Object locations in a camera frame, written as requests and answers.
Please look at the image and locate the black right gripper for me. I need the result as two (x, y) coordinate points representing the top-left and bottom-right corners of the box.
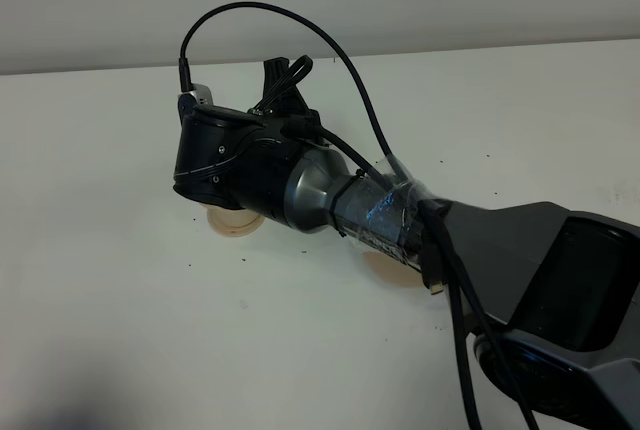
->
(173, 57), (320, 210)

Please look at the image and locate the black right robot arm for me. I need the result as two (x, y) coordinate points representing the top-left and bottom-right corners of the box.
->
(174, 57), (639, 429)

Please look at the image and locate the large beige teapot saucer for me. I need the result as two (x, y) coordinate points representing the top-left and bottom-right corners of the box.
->
(363, 252), (423, 288)

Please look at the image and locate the near beige cup saucer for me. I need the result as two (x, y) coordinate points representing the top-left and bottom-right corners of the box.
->
(206, 206), (264, 237)

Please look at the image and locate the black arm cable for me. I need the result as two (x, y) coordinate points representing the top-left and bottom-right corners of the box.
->
(252, 54), (484, 430)
(178, 1), (541, 430)

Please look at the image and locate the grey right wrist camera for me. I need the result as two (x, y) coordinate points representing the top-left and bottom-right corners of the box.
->
(177, 84), (213, 121)

